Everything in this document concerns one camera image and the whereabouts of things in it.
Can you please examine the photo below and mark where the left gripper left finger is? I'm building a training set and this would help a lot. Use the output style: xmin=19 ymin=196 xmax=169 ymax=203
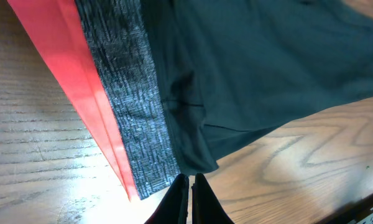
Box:
xmin=145 ymin=174 xmax=189 ymax=224

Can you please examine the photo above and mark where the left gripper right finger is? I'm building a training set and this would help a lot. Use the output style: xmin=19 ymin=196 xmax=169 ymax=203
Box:
xmin=191 ymin=173 xmax=234 ymax=224

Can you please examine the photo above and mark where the black leggings red waistband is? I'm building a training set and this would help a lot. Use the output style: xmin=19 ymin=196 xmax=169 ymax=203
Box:
xmin=10 ymin=0 xmax=373 ymax=199

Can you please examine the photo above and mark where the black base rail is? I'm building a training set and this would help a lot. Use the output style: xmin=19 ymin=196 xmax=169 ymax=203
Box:
xmin=316 ymin=194 xmax=373 ymax=224

